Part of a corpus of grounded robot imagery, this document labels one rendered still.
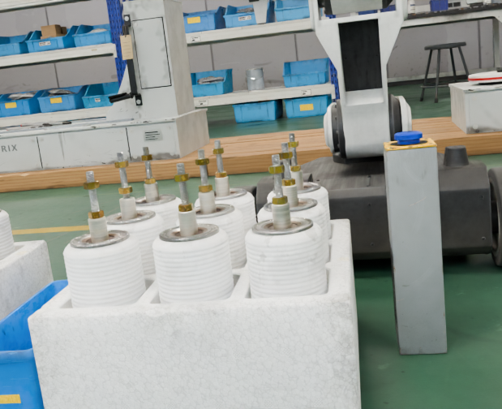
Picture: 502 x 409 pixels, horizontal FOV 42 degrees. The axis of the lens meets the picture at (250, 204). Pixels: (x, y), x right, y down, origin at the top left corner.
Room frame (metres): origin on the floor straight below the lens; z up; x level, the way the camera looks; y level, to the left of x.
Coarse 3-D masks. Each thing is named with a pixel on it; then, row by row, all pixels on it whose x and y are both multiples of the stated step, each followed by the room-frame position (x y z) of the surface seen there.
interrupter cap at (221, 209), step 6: (216, 204) 0.94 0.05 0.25; (222, 204) 0.94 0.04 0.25; (228, 204) 0.93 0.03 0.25; (198, 210) 0.92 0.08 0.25; (222, 210) 0.90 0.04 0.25; (228, 210) 0.89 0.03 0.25; (198, 216) 0.88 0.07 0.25; (204, 216) 0.87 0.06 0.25; (210, 216) 0.87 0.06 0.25; (216, 216) 0.87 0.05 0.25
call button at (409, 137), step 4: (400, 132) 0.94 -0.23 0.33; (404, 132) 0.94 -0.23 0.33; (408, 132) 0.93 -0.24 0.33; (412, 132) 0.93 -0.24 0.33; (416, 132) 0.92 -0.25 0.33; (420, 132) 0.93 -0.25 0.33; (396, 136) 0.93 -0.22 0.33; (400, 136) 0.92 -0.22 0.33; (404, 136) 0.92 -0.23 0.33; (408, 136) 0.92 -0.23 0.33; (412, 136) 0.92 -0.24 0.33; (416, 136) 0.92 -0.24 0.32; (420, 136) 0.92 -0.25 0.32; (400, 140) 0.93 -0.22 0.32; (404, 140) 0.92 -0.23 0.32; (408, 140) 0.92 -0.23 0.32; (412, 140) 0.92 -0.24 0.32; (416, 140) 0.92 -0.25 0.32
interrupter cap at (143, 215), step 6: (138, 210) 0.96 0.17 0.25; (144, 210) 0.96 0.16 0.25; (150, 210) 0.95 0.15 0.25; (108, 216) 0.94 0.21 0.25; (114, 216) 0.94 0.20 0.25; (120, 216) 0.94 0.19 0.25; (138, 216) 0.94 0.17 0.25; (144, 216) 0.92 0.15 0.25; (150, 216) 0.91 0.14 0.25; (108, 222) 0.90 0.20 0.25; (114, 222) 0.90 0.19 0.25; (120, 222) 0.89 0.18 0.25; (126, 222) 0.89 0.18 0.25; (132, 222) 0.89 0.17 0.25
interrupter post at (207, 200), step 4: (200, 192) 0.91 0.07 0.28; (204, 192) 0.90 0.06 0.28; (208, 192) 0.90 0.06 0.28; (212, 192) 0.91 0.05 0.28; (200, 196) 0.90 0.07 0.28; (204, 196) 0.90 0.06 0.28; (208, 196) 0.90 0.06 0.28; (212, 196) 0.90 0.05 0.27; (200, 200) 0.90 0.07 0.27; (204, 200) 0.90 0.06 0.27; (208, 200) 0.90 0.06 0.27; (212, 200) 0.90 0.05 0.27; (200, 204) 0.91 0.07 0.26; (204, 204) 0.90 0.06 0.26; (208, 204) 0.90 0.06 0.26; (212, 204) 0.90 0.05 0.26; (200, 208) 0.91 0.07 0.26; (204, 208) 0.90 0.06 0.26; (208, 208) 0.90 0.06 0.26; (212, 208) 0.90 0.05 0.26; (204, 212) 0.90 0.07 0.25; (208, 212) 0.90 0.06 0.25; (212, 212) 0.90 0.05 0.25
